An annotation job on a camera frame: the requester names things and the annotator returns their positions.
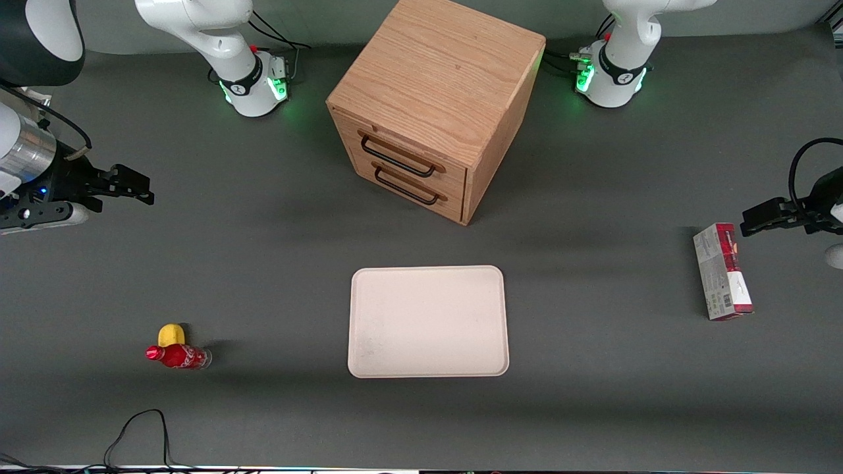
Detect red coke bottle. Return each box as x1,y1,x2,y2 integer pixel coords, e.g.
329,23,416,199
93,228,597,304
146,343,213,370

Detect grey and red carton box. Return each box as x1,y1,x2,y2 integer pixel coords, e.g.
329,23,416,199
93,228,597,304
692,223,755,321

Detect thin black table cable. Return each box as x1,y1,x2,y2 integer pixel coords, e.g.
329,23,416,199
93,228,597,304
0,408,198,474

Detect wooden two-drawer cabinet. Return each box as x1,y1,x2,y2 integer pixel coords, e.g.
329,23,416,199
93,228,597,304
326,0,547,226

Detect black right base cables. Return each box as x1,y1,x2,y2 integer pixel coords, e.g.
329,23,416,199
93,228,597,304
247,10,312,84

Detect black metal drawer handle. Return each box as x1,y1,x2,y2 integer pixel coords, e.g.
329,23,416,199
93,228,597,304
358,130,447,178
372,163,449,206

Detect black left base cables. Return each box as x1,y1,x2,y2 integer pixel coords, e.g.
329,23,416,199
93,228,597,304
543,13,617,77

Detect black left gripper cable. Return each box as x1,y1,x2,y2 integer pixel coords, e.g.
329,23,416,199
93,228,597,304
788,137,843,211

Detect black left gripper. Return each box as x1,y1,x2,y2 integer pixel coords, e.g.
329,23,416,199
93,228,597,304
740,166,843,237

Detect black base cables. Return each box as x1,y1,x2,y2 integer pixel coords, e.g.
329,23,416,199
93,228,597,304
543,13,617,77
247,10,312,84

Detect cream rectangular plastic tray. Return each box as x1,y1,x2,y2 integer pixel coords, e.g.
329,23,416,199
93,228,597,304
347,265,510,379

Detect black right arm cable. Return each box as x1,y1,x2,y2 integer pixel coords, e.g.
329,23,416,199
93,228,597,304
0,84,93,163

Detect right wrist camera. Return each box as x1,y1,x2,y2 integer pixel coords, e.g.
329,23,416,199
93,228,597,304
0,201,90,231

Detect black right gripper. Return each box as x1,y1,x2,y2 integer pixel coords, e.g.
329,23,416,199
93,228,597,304
26,146,155,213

